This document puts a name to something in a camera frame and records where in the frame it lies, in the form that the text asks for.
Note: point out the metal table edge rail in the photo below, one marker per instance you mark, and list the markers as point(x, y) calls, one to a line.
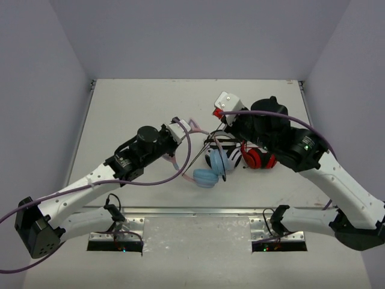
point(192, 211)

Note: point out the metal base plate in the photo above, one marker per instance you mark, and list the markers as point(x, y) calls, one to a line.
point(260, 230)
point(131, 231)

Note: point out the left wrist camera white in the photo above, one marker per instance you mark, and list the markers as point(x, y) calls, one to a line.
point(178, 129)

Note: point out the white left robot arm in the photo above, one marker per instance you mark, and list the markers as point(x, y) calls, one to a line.
point(46, 223)

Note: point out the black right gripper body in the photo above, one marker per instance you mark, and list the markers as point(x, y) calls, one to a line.
point(243, 129)

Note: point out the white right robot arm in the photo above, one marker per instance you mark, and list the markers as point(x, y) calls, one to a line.
point(358, 220)

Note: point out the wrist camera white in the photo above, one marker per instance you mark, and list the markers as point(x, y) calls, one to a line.
point(178, 129)
point(227, 102)

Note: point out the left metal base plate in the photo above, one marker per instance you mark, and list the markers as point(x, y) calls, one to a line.
point(131, 231)

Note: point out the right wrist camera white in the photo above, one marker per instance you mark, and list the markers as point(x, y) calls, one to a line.
point(227, 102)

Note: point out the red and black headphones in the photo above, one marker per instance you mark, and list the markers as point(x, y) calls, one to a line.
point(256, 159)

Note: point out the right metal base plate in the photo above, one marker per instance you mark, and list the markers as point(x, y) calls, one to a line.
point(260, 230)

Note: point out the white and black headphones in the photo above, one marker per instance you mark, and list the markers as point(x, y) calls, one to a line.
point(231, 147)

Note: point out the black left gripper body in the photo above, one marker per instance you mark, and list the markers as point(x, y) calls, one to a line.
point(169, 144)

